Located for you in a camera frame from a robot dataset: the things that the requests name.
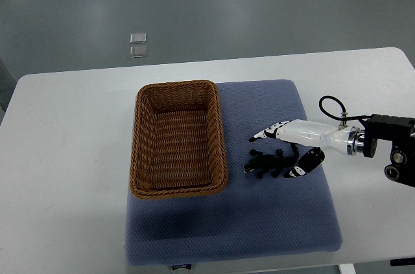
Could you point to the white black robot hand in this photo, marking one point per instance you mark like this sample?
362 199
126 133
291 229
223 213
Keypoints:
316 136

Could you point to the dark green toy crocodile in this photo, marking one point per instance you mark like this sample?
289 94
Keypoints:
262 163

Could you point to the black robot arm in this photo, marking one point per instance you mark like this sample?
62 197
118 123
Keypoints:
392 136

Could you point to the brown wicker basket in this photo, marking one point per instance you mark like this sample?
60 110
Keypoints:
178 147

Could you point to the blue grey cushion mat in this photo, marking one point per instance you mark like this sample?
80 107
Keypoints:
251 217

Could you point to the black table control panel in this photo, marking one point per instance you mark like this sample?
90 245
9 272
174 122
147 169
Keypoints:
403 262

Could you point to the lower metal floor plate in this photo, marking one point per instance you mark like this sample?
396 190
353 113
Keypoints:
138 51

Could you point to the metal floor plate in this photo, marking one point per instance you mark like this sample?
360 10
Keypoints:
138 51
138 37

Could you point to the upper metal floor plate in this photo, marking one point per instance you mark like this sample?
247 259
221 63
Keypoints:
138 37

